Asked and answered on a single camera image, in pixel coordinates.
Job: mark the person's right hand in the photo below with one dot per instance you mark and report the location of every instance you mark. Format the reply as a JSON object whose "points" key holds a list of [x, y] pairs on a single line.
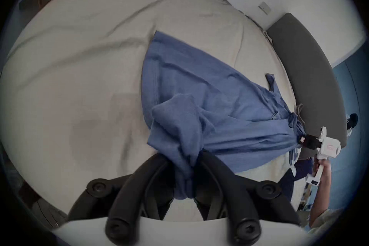
{"points": [[322, 166]]}

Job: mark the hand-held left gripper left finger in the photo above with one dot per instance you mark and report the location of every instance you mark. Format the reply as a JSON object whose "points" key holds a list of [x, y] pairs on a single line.
{"points": [[129, 195]]}

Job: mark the blue shirt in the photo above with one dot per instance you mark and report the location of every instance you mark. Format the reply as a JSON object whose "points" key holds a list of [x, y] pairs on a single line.
{"points": [[207, 100]]}

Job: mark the person's right forearm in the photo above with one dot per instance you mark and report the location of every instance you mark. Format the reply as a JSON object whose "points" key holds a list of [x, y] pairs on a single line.
{"points": [[321, 198]]}

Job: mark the bed with beige sheet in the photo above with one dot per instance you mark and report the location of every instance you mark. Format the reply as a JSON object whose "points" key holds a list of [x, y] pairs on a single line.
{"points": [[72, 66]]}

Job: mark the person's body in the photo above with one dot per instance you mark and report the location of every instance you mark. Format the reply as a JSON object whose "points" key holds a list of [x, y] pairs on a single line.
{"points": [[325, 219]]}

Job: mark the dark grey padded headboard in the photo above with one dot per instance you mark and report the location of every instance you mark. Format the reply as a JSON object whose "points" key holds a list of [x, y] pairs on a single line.
{"points": [[311, 72]]}

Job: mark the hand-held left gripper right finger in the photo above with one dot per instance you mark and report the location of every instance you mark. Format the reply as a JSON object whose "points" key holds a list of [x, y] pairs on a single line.
{"points": [[230, 190]]}

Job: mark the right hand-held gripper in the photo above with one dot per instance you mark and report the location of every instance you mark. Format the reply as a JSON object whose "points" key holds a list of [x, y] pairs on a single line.
{"points": [[328, 146]]}

